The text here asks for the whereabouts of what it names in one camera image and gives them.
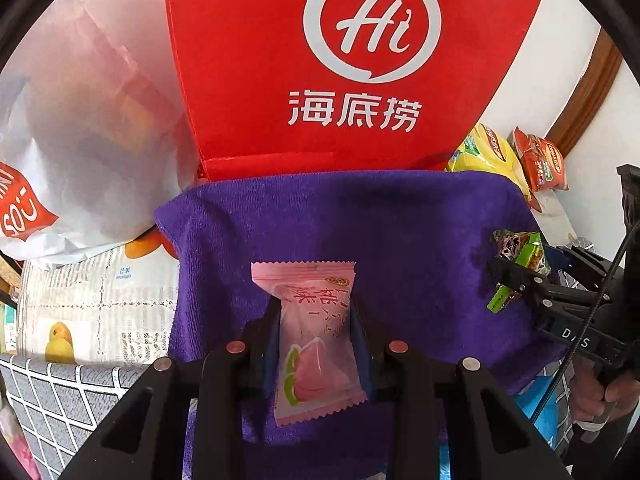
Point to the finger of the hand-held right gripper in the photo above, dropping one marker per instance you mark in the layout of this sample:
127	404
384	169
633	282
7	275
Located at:
585	262
530	285

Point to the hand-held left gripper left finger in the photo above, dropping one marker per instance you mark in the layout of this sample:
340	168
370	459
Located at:
261	360

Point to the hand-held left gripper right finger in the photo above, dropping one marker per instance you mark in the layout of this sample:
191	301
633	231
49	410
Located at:
361	355

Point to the green candy packet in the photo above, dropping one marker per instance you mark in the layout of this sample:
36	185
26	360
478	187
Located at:
525	255

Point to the pink peach print snack packet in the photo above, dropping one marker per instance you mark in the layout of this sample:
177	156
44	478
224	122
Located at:
310	340

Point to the blue box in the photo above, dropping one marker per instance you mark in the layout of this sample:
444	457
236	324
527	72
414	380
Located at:
542	402

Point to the person's right hand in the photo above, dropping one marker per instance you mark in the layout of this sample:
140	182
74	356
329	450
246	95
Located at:
585	392

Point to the red chip bag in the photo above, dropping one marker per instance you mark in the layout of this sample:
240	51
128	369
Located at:
542	165

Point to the person's dark clothing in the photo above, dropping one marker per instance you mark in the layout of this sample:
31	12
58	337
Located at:
610	450

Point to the purple towel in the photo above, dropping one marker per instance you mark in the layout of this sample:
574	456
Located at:
400	230

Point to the yellow chip bag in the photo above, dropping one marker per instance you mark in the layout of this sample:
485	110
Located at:
490	160

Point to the white fruit print bag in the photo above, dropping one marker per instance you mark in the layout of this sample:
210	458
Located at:
125	310

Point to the grey checked bedsheet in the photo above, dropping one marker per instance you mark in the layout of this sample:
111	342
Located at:
60	400

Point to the pink cloth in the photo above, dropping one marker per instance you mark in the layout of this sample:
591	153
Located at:
17	445

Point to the red paper bag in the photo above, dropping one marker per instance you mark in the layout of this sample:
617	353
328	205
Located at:
250	85

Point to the white plastic bag red label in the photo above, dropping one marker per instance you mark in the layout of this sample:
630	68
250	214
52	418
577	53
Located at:
75	110

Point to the wooden door frame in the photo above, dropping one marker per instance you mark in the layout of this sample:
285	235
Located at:
585	95

